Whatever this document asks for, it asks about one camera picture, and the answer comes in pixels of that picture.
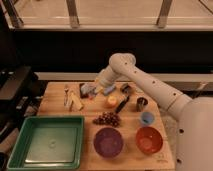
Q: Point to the light blue towel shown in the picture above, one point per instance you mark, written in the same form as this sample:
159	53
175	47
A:
88	88

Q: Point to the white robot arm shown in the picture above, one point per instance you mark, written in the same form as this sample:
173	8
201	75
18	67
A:
194	148

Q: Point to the orange cylinder block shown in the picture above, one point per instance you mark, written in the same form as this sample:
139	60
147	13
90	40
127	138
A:
111	101

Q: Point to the black rectangular block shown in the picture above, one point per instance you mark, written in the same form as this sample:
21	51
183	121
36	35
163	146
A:
82	95

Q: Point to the bunch of dark grapes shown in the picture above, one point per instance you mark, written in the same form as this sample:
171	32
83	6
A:
108	118

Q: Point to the dark metal cup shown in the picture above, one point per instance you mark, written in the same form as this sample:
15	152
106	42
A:
141	103

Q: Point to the beige wooden utensil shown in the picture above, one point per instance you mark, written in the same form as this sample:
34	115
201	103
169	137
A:
74	102

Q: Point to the silver metal utensil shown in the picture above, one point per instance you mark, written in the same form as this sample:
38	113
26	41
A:
66	90

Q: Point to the wooden board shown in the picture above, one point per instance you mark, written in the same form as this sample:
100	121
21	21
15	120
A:
130	158

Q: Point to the small blue cup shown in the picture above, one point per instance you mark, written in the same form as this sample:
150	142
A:
147	118

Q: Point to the purple bowl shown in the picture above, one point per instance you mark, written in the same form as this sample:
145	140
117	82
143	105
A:
108	142

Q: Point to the red bowl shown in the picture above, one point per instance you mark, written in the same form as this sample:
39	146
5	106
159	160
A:
148	140

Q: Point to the green plastic tray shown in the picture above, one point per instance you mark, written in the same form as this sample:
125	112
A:
48	144

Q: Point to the black equipment on left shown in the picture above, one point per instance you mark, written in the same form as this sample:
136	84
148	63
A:
21	87

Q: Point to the black handled utensil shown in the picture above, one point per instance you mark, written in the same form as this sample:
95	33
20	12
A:
122	104

